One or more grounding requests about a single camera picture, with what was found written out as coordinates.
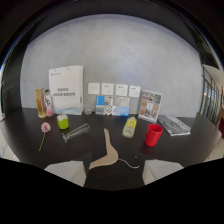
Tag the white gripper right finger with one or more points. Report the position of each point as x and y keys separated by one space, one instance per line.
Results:
x=160 y=168

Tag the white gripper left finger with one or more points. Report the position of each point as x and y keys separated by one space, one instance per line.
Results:
x=68 y=170

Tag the small transparent needle box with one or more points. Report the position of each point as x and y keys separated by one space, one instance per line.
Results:
x=87 y=111

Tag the red plastic cup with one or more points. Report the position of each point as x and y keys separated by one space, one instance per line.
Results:
x=153 y=135

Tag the clear glass measuring cylinder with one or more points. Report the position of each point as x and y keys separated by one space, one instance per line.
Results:
x=76 y=132

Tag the wooden clothes hanger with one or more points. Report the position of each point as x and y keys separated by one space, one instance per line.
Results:
x=106 y=151

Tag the grey magazine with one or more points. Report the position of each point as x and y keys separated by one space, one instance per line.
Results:
x=173 y=125

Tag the pink artificial flower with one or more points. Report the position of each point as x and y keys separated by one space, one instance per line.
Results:
x=44 y=131

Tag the green jar with white lid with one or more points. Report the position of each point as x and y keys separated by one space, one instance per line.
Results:
x=62 y=121

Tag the clear bottle with yellow label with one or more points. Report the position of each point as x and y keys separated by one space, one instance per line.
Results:
x=129 y=127

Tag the colourful picture brochure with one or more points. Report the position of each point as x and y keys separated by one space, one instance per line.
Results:
x=150 y=105

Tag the clear bottle with pink liquid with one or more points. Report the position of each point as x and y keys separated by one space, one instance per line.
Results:
x=48 y=103

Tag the tall yellow liquid bottle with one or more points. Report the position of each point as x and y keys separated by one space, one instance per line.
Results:
x=40 y=103

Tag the clear blue plastic packet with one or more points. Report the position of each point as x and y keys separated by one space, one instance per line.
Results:
x=121 y=106

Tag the blue and white booklet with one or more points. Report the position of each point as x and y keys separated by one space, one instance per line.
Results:
x=104 y=105

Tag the white paper bag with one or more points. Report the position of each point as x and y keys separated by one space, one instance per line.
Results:
x=66 y=88

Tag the white wall socket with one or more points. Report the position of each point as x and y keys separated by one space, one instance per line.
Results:
x=94 y=88
x=107 y=88
x=121 y=90
x=134 y=91

